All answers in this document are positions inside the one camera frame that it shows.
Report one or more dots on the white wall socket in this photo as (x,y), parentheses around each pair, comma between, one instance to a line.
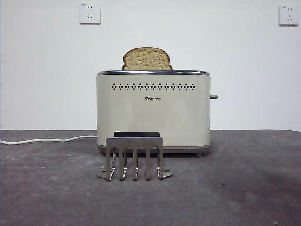
(288,15)
(90,13)

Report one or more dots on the brown bread slice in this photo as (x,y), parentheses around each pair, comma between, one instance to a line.
(147,60)

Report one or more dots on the polished metal toast rack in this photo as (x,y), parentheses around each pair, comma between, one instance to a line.
(134,142)

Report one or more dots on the cream and chrome toaster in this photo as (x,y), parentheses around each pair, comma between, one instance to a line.
(152,117)

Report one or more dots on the grey toaster lever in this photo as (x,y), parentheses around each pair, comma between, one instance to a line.
(214,96)

